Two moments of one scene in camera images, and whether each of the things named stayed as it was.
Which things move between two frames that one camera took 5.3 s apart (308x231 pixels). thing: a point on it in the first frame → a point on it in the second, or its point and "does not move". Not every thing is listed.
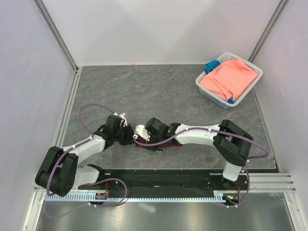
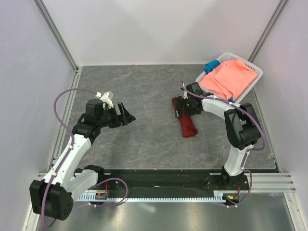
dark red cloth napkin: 142,140 → 189,128
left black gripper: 129,139 → 128,118
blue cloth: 210,65 does not move
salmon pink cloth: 229,78 does not move
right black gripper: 153,148 → 181,102
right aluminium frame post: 267,30 does not move
